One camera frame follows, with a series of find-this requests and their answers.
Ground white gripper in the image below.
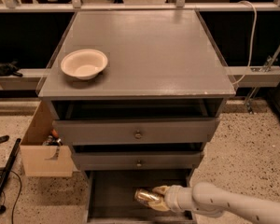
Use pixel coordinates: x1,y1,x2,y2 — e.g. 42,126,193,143
148,185,194,212

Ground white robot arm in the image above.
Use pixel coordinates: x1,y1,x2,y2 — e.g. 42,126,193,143
148,182,280,224

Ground grey bottom drawer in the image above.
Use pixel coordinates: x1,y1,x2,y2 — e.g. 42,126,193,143
86,170,196,224

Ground grey drawer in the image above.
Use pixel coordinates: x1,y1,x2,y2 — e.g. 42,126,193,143
53,119,219,146
86,170,196,224
72,151,203,171

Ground grey top drawer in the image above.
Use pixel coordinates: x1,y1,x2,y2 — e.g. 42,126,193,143
53,119,219,146

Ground grey drawer cabinet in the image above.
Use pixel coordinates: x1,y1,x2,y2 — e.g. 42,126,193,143
35,8,237,224

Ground grey middle drawer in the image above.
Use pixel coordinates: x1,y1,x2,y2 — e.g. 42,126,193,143
72,151,203,171

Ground items inside cardboard box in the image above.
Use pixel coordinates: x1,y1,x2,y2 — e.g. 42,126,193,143
42,129,63,146

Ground cardboard box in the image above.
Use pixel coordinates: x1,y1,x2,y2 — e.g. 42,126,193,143
20,103,74,177

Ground white paper bowl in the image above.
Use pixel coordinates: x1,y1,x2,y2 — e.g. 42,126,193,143
61,49,108,80

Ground black pole on floor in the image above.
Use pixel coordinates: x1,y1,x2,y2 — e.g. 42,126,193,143
0,137,22,215

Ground metal railing beam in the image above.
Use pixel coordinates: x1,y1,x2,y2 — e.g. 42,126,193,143
0,2,280,13

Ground black cloth on ledge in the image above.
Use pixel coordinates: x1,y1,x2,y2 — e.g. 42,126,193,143
0,61,22,77

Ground metal bracket strut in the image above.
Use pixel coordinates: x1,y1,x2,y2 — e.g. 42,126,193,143
245,45,280,114

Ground white cable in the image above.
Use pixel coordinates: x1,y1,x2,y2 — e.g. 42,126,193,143
231,0,259,87

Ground black cable on floor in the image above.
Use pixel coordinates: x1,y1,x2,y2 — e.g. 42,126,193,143
0,169,23,224

